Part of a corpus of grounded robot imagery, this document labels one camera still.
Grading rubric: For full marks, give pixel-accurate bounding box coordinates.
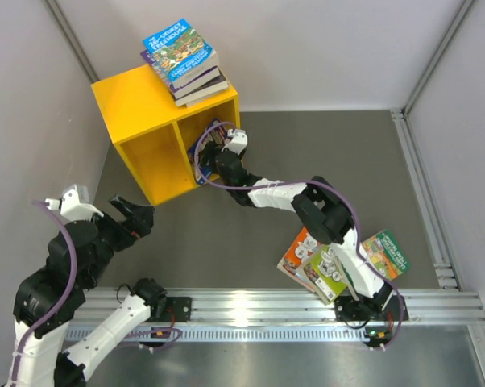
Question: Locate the orange cartoon paperback book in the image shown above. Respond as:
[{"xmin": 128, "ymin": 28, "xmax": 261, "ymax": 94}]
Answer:
[{"xmin": 276, "ymin": 227, "xmax": 322, "ymax": 293}]

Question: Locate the dark brown paperback book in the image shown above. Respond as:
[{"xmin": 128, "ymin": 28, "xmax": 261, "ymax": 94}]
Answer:
[{"xmin": 172, "ymin": 72, "xmax": 230, "ymax": 107}]

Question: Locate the aluminium mounting rail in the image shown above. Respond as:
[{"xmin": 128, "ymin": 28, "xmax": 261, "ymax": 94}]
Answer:
[{"xmin": 64, "ymin": 286, "xmax": 485, "ymax": 343}]

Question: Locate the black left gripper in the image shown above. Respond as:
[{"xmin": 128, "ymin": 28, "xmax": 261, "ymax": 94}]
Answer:
[{"xmin": 84, "ymin": 193, "xmax": 155, "ymax": 287}]

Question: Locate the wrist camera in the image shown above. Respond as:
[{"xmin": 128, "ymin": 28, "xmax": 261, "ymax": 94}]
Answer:
[
  {"xmin": 222, "ymin": 128, "xmax": 248, "ymax": 156},
  {"xmin": 44, "ymin": 184, "xmax": 104, "ymax": 222}
]

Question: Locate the light blue 26-storey treehouse book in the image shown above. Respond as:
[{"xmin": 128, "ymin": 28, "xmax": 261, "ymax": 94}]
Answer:
[{"xmin": 143, "ymin": 19, "xmax": 219, "ymax": 79}]

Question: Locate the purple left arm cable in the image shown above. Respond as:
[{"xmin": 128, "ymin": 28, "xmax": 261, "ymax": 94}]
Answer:
[{"xmin": 8, "ymin": 199, "xmax": 183, "ymax": 387}]

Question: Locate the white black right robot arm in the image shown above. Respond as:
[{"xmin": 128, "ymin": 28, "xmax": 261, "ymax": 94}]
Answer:
[{"xmin": 193, "ymin": 139, "xmax": 408, "ymax": 323}]

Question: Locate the purple 52-storey treehouse book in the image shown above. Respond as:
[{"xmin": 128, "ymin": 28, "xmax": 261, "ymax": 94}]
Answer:
[{"xmin": 140, "ymin": 49, "xmax": 221, "ymax": 98}]

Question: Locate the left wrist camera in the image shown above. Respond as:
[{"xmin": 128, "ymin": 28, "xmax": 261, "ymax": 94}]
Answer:
[{"xmin": 44, "ymin": 184, "xmax": 104, "ymax": 222}]

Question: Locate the yellow wooden cubby shelf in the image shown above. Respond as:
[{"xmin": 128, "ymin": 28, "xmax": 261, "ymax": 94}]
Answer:
[{"xmin": 91, "ymin": 65, "xmax": 240, "ymax": 205}]

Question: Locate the dark green treehouse book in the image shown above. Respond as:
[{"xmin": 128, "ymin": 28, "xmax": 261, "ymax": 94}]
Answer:
[{"xmin": 341, "ymin": 229, "xmax": 410, "ymax": 298}]

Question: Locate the aluminium right side rail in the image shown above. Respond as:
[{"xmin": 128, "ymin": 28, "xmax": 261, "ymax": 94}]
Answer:
[{"xmin": 390, "ymin": 108, "xmax": 463, "ymax": 291}]

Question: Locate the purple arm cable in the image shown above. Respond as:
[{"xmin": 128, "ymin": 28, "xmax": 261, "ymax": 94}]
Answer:
[
  {"xmin": 8, "ymin": 199, "xmax": 183, "ymax": 387},
  {"xmin": 193, "ymin": 122, "xmax": 407, "ymax": 352}
]

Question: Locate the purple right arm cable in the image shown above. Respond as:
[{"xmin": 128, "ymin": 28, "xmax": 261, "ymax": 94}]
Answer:
[{"xmin": 193, "ymin": 122, "xmax": 407, "ymax": 352}]

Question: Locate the blue 91-storey treehouse book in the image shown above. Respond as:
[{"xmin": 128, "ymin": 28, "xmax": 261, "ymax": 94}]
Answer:
[{"xmin": 187, "ymin": 125, "xmax": 227, "ymax": 185}]

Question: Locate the lime green cartoon book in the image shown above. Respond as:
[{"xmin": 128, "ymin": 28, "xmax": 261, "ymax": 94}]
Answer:
[{"xmin": 300, "ymin": 245, "xmax": 347, "ymax": 305}]

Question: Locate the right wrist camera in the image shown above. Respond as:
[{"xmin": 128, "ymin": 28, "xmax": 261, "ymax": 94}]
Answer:
[{"xmin": 222, "ymin": 128, "xmax": 248, "ymax": 156}]

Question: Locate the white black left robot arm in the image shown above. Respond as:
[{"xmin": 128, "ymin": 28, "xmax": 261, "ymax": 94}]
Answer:
[{"xmin": 6, "ymin": 188, "xmax": 167, "ymax": 386}]

